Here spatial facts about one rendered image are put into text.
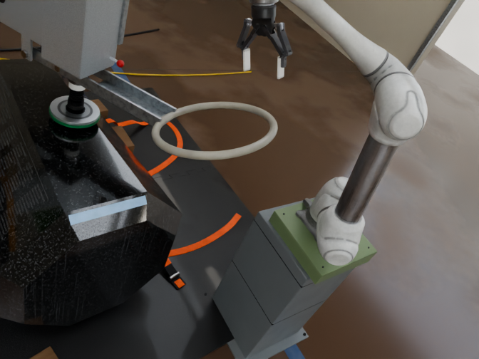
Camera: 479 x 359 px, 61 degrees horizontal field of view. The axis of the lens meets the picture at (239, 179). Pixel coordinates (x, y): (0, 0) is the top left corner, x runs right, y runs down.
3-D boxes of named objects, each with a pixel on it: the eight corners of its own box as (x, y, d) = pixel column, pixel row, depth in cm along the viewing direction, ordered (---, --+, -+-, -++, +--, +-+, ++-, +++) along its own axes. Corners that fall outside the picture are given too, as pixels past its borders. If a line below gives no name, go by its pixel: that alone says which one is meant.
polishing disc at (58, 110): (54, 126, 175) (54, 123, 174) (45, 97, 187) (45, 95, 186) (104, 125, 186) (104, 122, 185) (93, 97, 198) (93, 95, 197)
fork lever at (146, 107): (17, 55, 170) (16, 45, 167) (52, 45, 185) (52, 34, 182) (152, 132, 160) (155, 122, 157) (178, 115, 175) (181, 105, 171)
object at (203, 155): (125, 147, 149) (124, 139, 147) (192, 101, 186) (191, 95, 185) (247, 172, 131) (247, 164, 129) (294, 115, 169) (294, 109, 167)
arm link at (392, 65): (389, 42, 130) (396, 60, 120) (424, 76, 137) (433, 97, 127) (357, 70, 138) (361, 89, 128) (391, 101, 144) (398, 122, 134)
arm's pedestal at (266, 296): (264, 270, 270) (317, 188, 220) (308, 337, 244) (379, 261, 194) (199, 293, 242) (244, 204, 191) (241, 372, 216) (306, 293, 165)
